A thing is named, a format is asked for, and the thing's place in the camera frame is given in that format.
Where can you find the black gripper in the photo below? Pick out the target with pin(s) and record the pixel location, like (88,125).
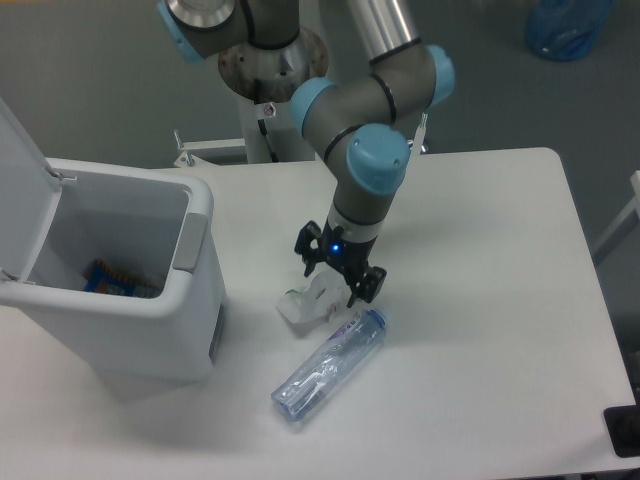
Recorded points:
(348,258)

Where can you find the clear plastic water bottle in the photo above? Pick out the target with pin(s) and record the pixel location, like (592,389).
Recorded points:
(329,364)

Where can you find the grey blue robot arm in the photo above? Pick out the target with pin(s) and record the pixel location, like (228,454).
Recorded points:
(351,127)

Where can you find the white trash can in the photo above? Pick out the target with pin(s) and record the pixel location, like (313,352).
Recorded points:
(117,263)

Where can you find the white trash can lid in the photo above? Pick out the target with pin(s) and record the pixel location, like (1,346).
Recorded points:
(34,219)

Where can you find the blue orange snack packet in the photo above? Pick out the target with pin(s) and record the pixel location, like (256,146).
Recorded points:
(105,280)

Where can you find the blue plastic bag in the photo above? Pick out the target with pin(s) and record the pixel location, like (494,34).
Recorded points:
(565,30)

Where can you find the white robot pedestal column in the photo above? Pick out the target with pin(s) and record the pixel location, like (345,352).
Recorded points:
(275,125)

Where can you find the white pedestal base frame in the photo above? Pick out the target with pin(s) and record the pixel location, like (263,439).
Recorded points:
(234,151)

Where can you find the white frame at right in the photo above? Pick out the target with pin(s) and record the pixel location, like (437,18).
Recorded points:
(620,227)

